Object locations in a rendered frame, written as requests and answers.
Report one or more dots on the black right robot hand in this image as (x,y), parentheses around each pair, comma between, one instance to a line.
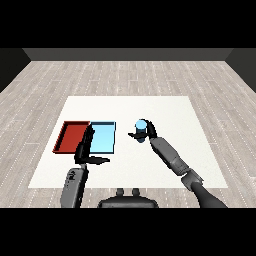
(150,132)

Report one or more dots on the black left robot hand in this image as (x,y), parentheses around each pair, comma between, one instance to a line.
(84,150)

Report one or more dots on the small blue can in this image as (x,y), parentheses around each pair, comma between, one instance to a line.
(141,125)

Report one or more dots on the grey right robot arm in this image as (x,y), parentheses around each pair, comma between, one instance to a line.
(181,170)

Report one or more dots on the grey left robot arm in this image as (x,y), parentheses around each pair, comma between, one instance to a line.
(74,186)

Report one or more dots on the red shallow open box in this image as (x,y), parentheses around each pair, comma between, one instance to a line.
(70,137)

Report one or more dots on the light blue shallow open box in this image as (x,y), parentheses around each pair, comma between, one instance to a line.
(104,137)

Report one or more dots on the dark grey robot body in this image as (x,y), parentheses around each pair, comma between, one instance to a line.
(127,200)

